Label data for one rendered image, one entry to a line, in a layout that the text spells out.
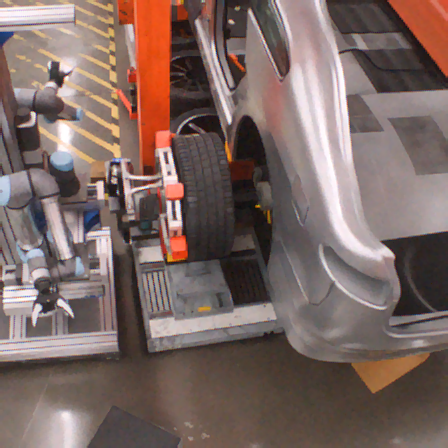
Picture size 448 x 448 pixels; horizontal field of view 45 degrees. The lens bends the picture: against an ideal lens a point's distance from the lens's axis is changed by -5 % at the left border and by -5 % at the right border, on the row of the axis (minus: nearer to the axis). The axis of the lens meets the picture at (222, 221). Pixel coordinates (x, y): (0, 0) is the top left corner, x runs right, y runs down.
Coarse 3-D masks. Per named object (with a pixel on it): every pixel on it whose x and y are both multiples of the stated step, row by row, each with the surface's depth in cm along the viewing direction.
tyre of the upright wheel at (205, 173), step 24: (192, 144) 280; (216, 144) 281; (192, 168) 272; (216, 168) 272; (192, 192) 268; (216, 192) 270; (192, 216) 270; (216, 216) 273; (192, 240) 276; (216, 240) 281
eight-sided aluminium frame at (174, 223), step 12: (156, 156) 302; (168, 156) 282; (156, 168) 312; (156, 180) 320; (168, 180) 271; (168, 204) 272; (168, 216) 273; (180, 216) 274; (168, 228) 277; (180, 228) 276; (168, 240) 311; (168, 252) 293
